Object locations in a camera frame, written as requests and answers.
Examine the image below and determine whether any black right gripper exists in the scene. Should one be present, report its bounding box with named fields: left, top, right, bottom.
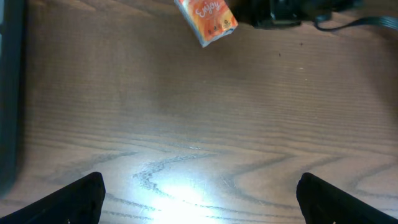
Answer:
left=232, top=0, right=363, bottom=29

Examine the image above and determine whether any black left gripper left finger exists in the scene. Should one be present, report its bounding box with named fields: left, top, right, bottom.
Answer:
left=1, top=172, right=106, bottom=224

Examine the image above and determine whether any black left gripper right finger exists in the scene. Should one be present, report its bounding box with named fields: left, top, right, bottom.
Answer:
left=296, top=172, right=397, bottom=224

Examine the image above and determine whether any small orange box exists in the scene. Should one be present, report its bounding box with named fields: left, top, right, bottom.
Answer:
left=174, top=0, right=238, bottom=47

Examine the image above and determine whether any grey plastic mesh basket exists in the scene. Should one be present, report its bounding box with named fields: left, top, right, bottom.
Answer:
left=1, top=0, right=25, bottom=197

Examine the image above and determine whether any black right camera cable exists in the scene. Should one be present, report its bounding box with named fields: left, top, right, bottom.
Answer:
left=313, top=14, right=398, bottom=32

